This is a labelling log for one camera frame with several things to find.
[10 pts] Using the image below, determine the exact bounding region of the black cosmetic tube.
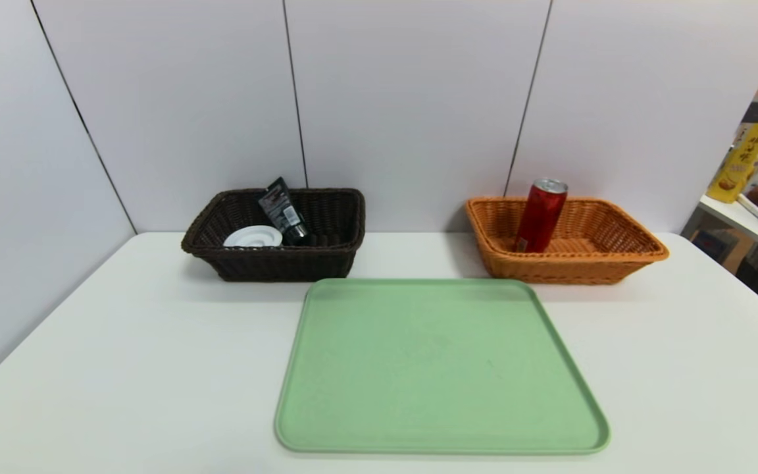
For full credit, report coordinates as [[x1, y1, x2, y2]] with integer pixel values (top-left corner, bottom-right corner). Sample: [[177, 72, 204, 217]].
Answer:
[[257, 176, 309, 247]]

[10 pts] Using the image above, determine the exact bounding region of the white round container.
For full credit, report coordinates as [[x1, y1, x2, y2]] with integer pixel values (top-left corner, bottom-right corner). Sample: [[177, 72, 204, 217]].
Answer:
[[223, 225, 284, 249]]

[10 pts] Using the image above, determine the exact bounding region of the red drink can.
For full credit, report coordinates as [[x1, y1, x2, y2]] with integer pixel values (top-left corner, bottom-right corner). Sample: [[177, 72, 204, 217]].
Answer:
[[514, 178, 569, 253]]

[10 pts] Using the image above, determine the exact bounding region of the dark brown wicker basket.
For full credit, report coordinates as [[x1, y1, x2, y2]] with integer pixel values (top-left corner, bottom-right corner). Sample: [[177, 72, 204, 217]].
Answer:
[[181, 188, 366, 282]]

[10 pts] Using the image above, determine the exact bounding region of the orange wicker basket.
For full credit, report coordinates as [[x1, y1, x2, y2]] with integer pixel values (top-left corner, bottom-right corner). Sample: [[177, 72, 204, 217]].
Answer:
[[465, 197, 670, 285]]

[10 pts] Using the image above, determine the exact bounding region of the light green plastic tray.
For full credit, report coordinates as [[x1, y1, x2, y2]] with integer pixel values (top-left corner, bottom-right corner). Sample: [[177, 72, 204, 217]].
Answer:
[[274, 278, 611, 456]]

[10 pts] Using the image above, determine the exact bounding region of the dark box under table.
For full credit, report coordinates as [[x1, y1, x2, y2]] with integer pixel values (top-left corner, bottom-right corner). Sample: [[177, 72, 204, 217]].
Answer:
[[690, 228, 739, 264]]

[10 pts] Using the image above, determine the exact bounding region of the yellow snack box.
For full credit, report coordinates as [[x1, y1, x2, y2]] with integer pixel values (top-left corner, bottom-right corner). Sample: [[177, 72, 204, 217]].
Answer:
[[707, 118, 758, 203]]

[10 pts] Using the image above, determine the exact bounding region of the grey black carton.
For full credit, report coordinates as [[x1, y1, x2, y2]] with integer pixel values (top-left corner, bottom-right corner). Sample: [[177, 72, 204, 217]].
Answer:
[[738, 99, 758, 142]]

